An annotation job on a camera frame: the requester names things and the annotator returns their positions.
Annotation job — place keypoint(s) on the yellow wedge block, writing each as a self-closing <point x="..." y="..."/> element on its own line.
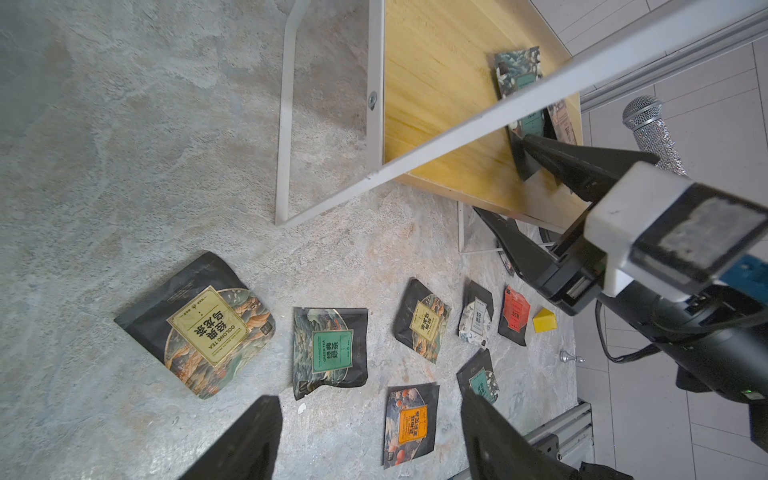
<point x="544" y="320"/>

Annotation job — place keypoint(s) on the red tea bag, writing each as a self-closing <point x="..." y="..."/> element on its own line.
<point x="514" y="316"/>

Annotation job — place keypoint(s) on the white label tea bag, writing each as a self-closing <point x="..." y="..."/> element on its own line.
<point x="476" y="316"/>

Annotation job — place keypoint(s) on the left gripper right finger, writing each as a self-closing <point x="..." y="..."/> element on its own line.
<point x="495" y="450"/>

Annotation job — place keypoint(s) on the orange label tea bag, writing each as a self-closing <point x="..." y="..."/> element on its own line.
<point x="410" y="423"/>

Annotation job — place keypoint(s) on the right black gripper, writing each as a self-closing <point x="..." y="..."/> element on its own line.
<point x="567" y="270"/>

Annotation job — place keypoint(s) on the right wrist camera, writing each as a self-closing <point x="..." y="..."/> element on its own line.
<point x="670" y="234"/>

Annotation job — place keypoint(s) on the green label tea bag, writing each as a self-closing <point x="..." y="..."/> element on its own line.
<point x="329" y="349"/>

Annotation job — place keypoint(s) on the yellow label tea bag floor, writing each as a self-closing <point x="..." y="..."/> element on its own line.
<point x="421" y="320"/>

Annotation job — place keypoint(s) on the small metal bell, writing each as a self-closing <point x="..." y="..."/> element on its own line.
<point x="567" y="357"/>

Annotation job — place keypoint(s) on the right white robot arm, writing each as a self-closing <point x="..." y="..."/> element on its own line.
<point x="717" y="338"/>

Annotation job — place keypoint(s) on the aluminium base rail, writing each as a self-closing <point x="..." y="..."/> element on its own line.
<point x="567" y="438"/>

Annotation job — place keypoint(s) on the glitter microphone on stand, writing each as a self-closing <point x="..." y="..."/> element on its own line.
<point x="643" y="117"/>

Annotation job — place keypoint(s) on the teal label tea bag floor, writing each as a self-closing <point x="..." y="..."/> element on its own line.
<point x="478" y="375"/>

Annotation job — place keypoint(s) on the wooden shelf white frame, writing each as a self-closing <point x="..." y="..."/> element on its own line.
<point x="446" y="77"/>

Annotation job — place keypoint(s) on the yellow label tea bag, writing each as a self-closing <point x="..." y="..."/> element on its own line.
<point x="203" y="324"/>

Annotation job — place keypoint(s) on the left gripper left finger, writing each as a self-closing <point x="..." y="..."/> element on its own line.
<point x="248" y="449"/>

